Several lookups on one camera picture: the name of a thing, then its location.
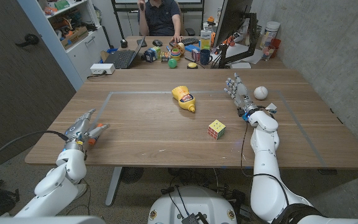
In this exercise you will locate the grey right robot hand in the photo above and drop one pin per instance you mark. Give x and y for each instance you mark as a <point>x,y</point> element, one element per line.
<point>239,93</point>

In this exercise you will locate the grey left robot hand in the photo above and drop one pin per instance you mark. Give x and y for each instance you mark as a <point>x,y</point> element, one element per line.
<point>79,129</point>

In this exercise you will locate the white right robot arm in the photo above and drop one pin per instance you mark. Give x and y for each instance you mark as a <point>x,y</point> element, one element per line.
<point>267,174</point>

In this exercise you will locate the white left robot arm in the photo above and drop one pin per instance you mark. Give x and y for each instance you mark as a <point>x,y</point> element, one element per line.
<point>59,183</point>

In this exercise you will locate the glue stick with orange caps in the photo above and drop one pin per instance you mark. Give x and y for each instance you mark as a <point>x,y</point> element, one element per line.
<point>91,142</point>

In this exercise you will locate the yellow mustard bottle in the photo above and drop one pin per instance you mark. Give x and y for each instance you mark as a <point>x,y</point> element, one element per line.
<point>184,98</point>

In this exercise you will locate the white baseball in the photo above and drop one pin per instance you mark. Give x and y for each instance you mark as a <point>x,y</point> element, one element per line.
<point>260,93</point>

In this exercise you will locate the white flat box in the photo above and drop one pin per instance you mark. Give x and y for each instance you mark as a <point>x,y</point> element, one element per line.
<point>240,65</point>

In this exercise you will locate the white paper tag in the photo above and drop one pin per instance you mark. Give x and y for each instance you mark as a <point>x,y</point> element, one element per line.
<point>271,106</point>

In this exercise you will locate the colourful puzzle cube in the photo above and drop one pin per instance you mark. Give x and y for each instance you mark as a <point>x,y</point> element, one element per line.
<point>216,129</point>

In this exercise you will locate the dark blue mug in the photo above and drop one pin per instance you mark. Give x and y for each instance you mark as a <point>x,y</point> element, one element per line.
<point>204,57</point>

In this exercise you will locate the yellow push button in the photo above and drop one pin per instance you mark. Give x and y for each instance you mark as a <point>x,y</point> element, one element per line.
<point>192,65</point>

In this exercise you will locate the red cup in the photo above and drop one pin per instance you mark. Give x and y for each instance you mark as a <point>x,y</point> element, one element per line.
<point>275,46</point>

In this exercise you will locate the white and green carton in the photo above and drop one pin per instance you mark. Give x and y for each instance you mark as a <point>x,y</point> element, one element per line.
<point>205,39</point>

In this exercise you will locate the white power box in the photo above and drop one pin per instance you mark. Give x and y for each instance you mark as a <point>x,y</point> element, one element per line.
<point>102,68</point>

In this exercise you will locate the white round canister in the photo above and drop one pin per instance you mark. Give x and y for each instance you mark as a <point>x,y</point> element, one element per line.
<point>269,34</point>

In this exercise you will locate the grey table leg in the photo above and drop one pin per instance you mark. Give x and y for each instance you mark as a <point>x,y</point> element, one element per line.
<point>113,186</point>

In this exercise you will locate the black round fan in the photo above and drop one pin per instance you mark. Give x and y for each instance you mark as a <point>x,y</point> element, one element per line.
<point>131,174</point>

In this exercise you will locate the black keyboard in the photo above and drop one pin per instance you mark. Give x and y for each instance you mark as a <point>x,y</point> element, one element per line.
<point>190,40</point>

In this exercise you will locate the green ball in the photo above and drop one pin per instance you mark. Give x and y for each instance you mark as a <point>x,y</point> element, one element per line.
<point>172,63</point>

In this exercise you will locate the black computer monitor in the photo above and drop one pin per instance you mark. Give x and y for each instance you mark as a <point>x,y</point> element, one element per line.
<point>232,18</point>

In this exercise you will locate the dark open laptop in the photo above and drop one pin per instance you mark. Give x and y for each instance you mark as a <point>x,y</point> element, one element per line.
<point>124,57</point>

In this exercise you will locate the white shelf cabinet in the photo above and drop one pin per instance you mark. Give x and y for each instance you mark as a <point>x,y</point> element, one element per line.
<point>73,40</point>

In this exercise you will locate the cardboard box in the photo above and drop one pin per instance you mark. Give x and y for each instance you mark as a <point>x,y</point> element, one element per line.
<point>75,36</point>

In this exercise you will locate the green small box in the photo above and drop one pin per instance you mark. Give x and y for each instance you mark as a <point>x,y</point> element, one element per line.
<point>157,51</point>

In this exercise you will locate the black computer mouse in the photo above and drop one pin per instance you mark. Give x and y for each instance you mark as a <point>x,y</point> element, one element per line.
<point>157,43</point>

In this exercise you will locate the dark blue small box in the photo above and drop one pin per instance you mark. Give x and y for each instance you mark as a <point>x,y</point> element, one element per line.
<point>149,55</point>

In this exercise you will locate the person in dark polo shirt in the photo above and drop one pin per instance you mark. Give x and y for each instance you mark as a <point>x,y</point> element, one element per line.
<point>160,17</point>

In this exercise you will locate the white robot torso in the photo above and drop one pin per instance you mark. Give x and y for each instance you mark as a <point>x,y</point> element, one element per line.
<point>191,205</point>

